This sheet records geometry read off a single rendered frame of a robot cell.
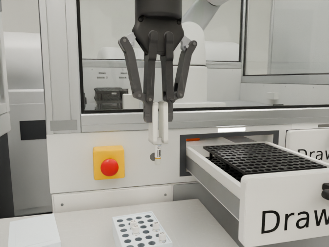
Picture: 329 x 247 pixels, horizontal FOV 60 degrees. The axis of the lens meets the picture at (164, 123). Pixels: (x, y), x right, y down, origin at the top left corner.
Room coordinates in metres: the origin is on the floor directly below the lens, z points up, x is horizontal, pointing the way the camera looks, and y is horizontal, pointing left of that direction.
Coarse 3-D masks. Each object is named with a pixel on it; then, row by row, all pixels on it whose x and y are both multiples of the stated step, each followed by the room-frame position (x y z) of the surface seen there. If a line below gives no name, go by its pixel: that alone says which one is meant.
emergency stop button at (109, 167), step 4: (104, 160) 0.62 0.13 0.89; (108, 160) 0.62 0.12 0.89; (112, 160) 0.62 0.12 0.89; (104, 164) 0.61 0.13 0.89; (108, 164) 0.61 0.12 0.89; (112, 164) 0.61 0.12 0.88; (116, 164) 0.62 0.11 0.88; (100, 168) 0.61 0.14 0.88; (104, 168) 0.61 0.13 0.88; (108, 168) 0.61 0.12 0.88; (112, 168) 0.61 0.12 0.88; (116, 168) 0.62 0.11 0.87; (104, 172) 0.61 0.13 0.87; (108, 172) 0.61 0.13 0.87; (112, 172) 0.61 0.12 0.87; (116, 172) 0.62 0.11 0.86
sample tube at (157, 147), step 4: (160, 140) 0.47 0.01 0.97; (160, 144) 0.47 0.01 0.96; (156, 148) 0.47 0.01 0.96; (160, 148) 0.47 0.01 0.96; (156, 152) 0.47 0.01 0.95; (160, 152) 0.47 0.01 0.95; (156, 156) 0.47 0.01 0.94; (160, 156) 0.47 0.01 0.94; (156, 160) 0.47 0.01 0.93; (160, 160) 0.47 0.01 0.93; (156, 164) 0.47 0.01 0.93
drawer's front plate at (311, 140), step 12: (288, 132) 0.79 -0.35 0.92; (300, 132) 0.79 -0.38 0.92; (312, 132) 0.80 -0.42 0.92; (324, 132) 0.81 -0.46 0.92; (288, 144) 0.79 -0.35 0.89; (300, 144) 0.79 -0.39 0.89; (312, 144) 0.80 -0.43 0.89; (324, 144) 0.81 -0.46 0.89; (312, 156) 0.80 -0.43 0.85; (324, 156) 0.81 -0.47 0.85
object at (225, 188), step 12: (216, 144) 0.77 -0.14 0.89; (228, 144) 0.78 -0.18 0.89; (192, 156) 0.69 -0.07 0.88; (204, 156) 0.76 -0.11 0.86; (300, 156) 0.66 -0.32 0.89; (192, 168) 0.68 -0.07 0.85; (204, 168) 0.61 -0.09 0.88; (216, 168) 0.55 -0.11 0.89; (204, 180) 0.60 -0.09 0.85; (216, 180) 0.54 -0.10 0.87; (228, 180) 0.49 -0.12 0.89; (216, 192) 0.54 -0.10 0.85; (228, 192) 0.49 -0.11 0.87; (228, 204) 0.49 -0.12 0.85
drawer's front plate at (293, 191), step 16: (256, 176) 0.41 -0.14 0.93; (272, 176) 0.41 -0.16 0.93; (288, 176) 0.41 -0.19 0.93; (304, 176) 0.42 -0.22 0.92; (320, 176) 0.43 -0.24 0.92; (240, 192) 0.41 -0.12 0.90; (256, 192) 0.40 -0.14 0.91; (272, 192) 0.41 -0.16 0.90; (288, 192) 0.41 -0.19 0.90; (304, 192) 0.42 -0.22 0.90; (320, 192) 0.43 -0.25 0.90; (240, 208) 0.41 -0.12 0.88; (256, 208) 0.40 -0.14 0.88; (272, 208) 0.41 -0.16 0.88; (288, 208) 0.42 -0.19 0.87; (304, 208) 0.42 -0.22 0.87; (320, 208) 0.43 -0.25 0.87; (240, 224) 0.41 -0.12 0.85; (256, 224) 0.40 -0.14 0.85; (272, 224) 0.41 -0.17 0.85; (288, 224) 0.42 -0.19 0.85; (304, 224) 0.42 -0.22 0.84; (320, 224) 0.43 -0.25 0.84; (240, 240) 0.41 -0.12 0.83; (256, 240) 0.40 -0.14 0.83; (272, 240) 0.41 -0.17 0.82; (288, 240) 0.42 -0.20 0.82
